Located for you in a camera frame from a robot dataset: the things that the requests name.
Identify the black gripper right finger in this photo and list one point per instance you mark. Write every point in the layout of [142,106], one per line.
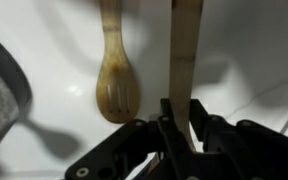
[200,120]

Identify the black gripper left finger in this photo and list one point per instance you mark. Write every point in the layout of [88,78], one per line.
[174,139]

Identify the plain wooden spoon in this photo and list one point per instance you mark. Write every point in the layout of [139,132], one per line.
[185,26]

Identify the slotted wooden spoon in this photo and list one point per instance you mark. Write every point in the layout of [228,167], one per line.
[117,91]

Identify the dark pan with lid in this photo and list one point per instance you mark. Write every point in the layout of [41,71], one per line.
[15,92]

